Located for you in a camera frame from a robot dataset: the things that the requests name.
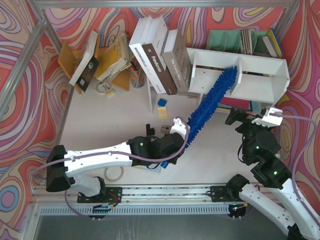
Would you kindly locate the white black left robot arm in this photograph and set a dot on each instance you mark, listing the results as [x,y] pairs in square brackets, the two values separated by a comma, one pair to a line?
[66,168]

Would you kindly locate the white Mademoiselle book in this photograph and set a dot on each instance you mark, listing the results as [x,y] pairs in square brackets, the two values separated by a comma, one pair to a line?
[136,45]

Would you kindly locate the wooden coasters stack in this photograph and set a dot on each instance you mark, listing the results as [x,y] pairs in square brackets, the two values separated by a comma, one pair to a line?
[246,46]

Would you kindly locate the yellow worn book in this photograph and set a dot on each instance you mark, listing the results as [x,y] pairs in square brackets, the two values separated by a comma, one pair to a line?
[113,59]

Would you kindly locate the black detached clip part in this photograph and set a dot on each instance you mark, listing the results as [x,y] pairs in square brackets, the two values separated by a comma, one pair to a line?
[150,131]

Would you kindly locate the black white paperback book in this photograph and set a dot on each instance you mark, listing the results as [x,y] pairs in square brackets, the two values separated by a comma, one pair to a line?
[86,63]

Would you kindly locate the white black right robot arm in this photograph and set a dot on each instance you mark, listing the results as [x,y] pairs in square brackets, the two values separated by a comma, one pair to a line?
[297,219]

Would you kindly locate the magenta paper sheet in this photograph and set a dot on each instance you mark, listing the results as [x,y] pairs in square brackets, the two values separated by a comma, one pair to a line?
[228,102]

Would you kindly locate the brown Fredonia book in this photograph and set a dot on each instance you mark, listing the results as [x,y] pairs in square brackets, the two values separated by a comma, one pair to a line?
[153,47]

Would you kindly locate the beige Lonely Ones book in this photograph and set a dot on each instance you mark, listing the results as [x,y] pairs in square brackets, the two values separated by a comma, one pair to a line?
[176,57]

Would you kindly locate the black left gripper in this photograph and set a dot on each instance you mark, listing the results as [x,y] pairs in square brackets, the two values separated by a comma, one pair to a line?
[177,139]

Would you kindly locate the yellow wooden book holder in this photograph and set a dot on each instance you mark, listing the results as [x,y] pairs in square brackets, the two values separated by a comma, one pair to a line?
[67,59]

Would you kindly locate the white wooden bookshelf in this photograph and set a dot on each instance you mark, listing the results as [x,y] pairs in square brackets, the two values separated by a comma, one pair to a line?
[258,79]

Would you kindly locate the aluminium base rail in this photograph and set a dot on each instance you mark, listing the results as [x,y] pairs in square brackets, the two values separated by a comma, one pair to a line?
[168,200]

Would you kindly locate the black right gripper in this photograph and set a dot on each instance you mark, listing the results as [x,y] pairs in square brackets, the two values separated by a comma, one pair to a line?
[244,120]

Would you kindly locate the white black stapler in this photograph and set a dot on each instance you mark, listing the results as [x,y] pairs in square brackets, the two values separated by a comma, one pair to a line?
[165,129]

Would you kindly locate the blue eraser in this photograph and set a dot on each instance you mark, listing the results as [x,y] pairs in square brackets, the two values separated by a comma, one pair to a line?
[162,102]

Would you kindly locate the blue yellow book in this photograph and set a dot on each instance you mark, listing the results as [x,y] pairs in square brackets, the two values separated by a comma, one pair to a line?
[272,43]

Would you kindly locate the blue microfiber duster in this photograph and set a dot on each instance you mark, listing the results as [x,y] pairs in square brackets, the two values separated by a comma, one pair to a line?
[188,130]

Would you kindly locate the green desk organizer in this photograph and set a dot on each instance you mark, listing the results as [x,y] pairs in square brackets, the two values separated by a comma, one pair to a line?
[230,41]

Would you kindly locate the clear pencil cup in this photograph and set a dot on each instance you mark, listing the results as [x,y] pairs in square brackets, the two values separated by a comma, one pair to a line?
[137,75]

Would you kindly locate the yellow sticky note pad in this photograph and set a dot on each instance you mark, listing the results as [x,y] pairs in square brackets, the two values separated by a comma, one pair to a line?
[162,112]

